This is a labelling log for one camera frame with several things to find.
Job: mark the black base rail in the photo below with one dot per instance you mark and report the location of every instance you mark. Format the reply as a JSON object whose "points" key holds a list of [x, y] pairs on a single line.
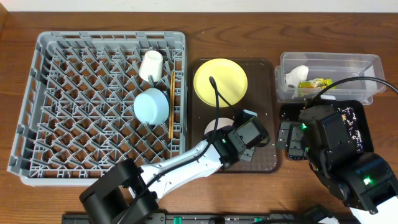
{"points": [[316, 214]]}

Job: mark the spilled rice and nuts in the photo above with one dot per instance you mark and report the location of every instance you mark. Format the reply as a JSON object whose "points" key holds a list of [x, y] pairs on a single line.
{"points": [[351, 122]]}

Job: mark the dark brown serving tray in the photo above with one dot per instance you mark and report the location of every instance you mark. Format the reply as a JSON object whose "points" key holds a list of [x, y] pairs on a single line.
{"points": [[259, 98]]}

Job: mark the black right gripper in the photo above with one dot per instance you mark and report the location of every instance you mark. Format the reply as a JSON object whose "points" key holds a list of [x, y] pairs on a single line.
{"points": [[296, 145]]}

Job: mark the grey dishwasher rack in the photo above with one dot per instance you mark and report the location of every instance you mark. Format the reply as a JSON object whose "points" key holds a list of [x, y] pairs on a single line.
{"points": [[77, 118]]}

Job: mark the clear plastic bin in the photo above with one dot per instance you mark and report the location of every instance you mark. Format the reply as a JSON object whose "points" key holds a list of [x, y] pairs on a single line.
{"points": [[336, 66]]}

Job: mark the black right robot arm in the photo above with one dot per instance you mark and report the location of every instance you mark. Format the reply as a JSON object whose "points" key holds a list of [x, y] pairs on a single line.
{"points": [[334, 137]]}

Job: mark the white plastic cup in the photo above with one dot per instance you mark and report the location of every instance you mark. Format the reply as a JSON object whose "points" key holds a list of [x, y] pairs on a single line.
{"points": [[152, 65]]}

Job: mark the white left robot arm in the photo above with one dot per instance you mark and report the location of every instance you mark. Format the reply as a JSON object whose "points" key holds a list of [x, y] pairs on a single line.
{"points": [[128, 193]]}

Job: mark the green pandan cake wrapper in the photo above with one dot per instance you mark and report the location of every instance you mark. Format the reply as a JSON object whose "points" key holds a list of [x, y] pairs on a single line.
{"points": [[317, 83]]}

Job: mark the wooden chopsticks pair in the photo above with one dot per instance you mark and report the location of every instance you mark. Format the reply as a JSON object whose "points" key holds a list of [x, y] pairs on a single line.
{"points": [[172, 101]]}

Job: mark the yellow plate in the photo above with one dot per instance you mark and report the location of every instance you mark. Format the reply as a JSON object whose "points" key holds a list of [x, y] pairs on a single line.
{"points": [[230, 78]]}

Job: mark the white bowl with food residue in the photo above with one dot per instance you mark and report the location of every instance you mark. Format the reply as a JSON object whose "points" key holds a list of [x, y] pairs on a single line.
{"points": [[222, 122]]}

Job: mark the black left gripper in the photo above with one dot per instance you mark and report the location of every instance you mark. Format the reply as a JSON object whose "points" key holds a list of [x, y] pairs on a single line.
{"points": [[246, 152]]}

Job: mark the white tissue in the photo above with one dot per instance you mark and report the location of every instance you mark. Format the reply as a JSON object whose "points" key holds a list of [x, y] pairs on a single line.
{"points": [[296, 76]]}

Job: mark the light blue bowl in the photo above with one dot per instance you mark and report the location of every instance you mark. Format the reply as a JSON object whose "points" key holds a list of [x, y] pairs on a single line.
{"points": [[151, 107]]}

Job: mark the black plastic bin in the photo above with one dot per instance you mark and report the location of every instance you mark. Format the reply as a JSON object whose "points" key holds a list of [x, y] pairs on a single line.
{"points": [[291, 111]]}

